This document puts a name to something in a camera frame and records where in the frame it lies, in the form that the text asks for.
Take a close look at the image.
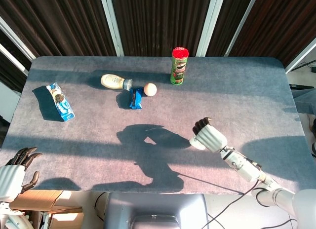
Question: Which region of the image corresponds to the small blue Oreo pack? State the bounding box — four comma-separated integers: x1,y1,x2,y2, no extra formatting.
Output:
129,87,144,110

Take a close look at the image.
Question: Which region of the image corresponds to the beige egg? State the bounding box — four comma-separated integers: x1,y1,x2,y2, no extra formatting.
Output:
143,82,158,97

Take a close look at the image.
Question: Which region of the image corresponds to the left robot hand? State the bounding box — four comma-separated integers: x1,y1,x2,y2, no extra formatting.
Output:
0,147,43,203

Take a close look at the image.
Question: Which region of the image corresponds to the mayonnaise squeeze bottle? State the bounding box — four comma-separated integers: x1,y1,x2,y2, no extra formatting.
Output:
100,74,133,91

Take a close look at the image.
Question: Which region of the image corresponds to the black cable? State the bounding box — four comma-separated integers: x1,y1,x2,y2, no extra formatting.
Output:
206,179,298,229

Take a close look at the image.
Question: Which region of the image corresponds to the green Pringles can red lid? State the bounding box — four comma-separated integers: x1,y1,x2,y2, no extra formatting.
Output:
170,47,190,86

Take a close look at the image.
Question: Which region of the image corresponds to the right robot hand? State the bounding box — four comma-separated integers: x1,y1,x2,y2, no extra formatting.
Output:
192,117,228,153

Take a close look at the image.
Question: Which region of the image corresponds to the long blue Oreo cookie box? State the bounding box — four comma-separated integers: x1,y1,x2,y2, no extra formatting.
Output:
46,81,76,122

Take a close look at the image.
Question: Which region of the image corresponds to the cardboard box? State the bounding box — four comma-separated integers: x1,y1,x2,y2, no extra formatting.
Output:
8,190,84,229

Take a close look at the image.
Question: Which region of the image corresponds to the grey robot body base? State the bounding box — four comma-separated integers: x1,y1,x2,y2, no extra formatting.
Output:
103,192,210,229

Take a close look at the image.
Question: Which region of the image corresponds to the white paper cup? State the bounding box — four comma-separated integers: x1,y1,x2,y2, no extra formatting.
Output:
189,135,207,151

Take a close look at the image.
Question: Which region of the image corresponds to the blue grey table cloth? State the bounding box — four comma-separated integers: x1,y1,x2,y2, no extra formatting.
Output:
0,56,316,196

